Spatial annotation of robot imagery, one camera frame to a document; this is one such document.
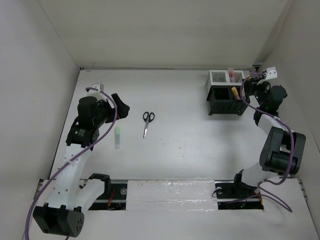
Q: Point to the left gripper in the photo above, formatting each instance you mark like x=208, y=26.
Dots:
x=122, y=108

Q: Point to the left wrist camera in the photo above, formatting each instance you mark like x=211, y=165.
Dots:
x=96, y=88

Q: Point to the orange highlighter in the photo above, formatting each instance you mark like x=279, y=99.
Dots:
x=235, y=93

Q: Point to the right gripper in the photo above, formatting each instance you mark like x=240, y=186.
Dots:
x=252, y=83

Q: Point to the black organizer box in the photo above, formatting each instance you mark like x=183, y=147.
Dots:
x=222, y=100

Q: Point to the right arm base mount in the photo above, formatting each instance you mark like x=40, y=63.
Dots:
x=236, y=195

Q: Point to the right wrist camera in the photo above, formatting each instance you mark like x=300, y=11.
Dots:
x=271, y=73

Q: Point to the green highlighter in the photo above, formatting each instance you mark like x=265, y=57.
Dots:
x=117, y=137

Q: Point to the black handled scissors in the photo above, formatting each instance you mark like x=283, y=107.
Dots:
x=148, y=117

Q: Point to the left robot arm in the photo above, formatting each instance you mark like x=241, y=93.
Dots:
x=63, y=213

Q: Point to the white organizer box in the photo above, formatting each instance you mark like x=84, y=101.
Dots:
x=222, y=78

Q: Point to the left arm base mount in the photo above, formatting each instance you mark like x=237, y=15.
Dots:
x=114, y=197

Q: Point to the aluminium rail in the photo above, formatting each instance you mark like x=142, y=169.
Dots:
x=257, y=69

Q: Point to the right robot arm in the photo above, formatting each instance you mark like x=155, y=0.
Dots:
x=282, y=152

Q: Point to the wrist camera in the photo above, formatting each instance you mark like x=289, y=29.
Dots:
x=271, y=73
x=96, y=88

